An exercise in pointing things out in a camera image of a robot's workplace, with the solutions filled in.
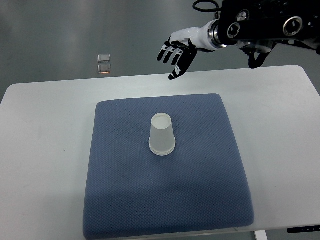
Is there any black white robotic hand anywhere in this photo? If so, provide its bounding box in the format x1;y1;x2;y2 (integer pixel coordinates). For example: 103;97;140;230
157;20;219;80

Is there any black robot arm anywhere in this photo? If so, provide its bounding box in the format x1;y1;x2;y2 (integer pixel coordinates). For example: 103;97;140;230
212;0;320;69

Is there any upper metal floor plate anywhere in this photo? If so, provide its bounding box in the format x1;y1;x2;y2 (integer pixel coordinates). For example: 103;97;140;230
97;53;111;63

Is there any blue fabric cushion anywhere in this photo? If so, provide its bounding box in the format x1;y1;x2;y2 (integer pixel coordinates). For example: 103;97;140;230
83;93;255;240

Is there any white table leg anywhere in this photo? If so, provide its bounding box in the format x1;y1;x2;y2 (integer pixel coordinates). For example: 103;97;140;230
254;230;268;240

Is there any black table control panel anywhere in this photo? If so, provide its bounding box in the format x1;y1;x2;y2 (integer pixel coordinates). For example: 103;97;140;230
287;225;320;234

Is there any black cable loop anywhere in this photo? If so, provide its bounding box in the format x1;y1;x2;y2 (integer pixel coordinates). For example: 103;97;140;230
192;0;223;13

